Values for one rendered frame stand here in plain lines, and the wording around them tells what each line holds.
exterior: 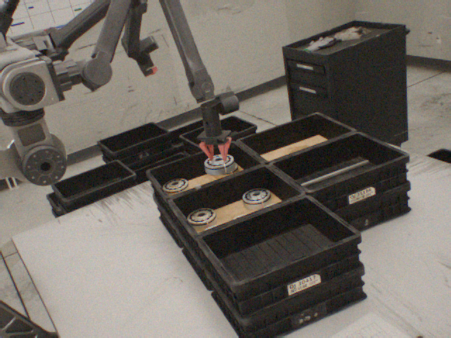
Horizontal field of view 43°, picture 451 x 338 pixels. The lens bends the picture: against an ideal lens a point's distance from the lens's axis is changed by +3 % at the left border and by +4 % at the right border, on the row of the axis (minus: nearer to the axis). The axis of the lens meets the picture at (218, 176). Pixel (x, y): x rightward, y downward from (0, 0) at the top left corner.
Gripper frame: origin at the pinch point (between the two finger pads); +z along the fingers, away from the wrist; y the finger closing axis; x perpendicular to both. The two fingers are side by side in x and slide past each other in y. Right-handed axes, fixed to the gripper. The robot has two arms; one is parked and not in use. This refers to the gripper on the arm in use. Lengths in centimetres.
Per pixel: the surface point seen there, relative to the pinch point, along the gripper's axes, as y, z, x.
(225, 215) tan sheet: 0.9, 22.2, 0.9
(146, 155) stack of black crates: 111, 55, -109
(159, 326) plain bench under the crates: 6, 36, 45
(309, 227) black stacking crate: -31.3, 21.8, 4.1
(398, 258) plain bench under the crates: -57, 34, -2
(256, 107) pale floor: 124, 101, -315
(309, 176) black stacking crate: -20.9, 21.4, -30.4
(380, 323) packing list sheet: -57, 35, 29
